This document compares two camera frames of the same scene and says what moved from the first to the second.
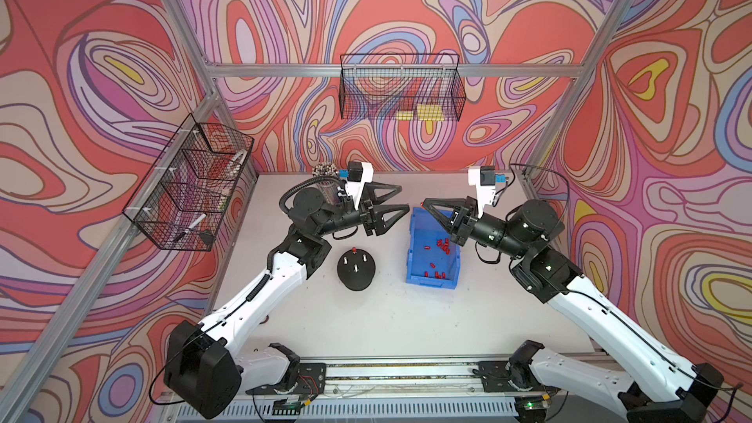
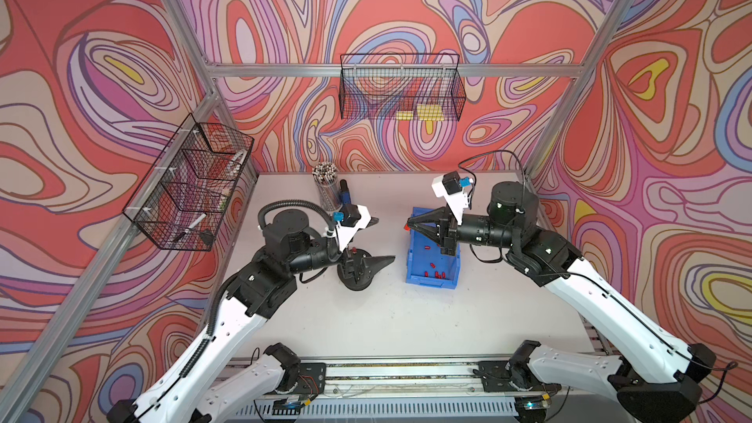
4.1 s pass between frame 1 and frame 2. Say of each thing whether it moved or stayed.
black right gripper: moved
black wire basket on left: stayed
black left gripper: moved
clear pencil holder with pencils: stayed
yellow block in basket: stayed
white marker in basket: stayed
